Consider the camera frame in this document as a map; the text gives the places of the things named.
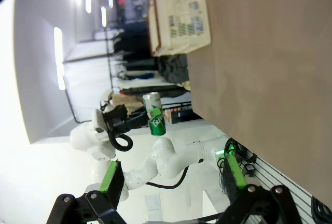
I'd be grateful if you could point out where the brown cardboard carton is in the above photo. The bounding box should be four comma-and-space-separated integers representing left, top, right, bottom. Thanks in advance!
111, 93, 146, 114

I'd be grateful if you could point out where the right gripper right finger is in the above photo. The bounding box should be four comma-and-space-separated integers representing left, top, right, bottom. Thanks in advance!
216, 153, 303, 224

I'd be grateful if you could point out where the green and white soda can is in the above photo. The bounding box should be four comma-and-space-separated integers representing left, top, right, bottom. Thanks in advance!
142, 91, 167, 137

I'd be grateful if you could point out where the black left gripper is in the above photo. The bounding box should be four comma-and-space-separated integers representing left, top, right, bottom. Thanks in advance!
102, 104, 162, 134

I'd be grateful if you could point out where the cream basket with brown handles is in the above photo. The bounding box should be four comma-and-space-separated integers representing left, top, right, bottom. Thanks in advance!
148, 0, 212, 57

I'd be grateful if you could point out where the white and orange box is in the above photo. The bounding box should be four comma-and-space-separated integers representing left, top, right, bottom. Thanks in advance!
164, 108, 174, 125

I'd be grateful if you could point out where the pile of black clothes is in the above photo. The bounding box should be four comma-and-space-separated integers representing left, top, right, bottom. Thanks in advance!
157, 54, 191, 88

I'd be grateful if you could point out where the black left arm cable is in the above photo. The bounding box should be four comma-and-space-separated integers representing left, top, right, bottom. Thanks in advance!
107, 120, 189, 190

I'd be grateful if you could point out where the black cable coil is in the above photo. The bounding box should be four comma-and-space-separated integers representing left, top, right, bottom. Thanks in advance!
310, 195, 332, 224

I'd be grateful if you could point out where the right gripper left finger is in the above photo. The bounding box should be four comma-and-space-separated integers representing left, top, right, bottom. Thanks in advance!
46, 159, 128, 224

